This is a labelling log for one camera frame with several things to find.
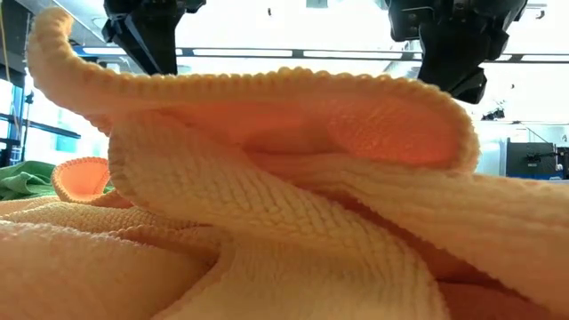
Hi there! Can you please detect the black monitor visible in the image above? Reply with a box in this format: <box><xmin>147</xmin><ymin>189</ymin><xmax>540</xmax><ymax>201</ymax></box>
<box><xmin>505</xmin><ymin>140</ymin><xmax>557</xmax><ymax>179</ymax></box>

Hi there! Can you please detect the green microfiber towel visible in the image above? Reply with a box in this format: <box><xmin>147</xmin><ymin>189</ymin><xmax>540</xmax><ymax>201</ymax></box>
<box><xmin>0</xmin><ymin>159</ymin><xmax>58</xmax><ymax>202</ymax></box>

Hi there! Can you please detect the blue metal rack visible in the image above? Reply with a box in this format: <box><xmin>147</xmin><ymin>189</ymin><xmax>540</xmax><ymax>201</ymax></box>
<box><xmin>0</xmin><ymin>84</ymin><xmax>82</xmax><ymax>168</ymax></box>

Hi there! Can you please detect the dark ceiling light rail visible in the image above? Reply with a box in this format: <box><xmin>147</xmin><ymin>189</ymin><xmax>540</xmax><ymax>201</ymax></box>
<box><xmin>73</xmin><ymin>44</ymin><xmax>569</xmax><ymax>64</ymax></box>

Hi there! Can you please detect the orange microfiber towel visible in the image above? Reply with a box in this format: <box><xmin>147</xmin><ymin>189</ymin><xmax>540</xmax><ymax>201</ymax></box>
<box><xmin>0</xmin><ymin>7</ymin><xmax>569</xmax><ymax>320</ymax></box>

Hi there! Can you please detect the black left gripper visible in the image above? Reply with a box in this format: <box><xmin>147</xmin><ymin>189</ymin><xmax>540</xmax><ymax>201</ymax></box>
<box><xmin>101</xmin><ymin>0</ymin><xmax>208</xmax><ymax>76</ymax></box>

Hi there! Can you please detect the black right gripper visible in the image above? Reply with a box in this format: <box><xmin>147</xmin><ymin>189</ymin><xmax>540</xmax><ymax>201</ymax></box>
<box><xmin>386</xmin><ymin>0</ymin><xmax>528</xmax><ymax>106</ymax></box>

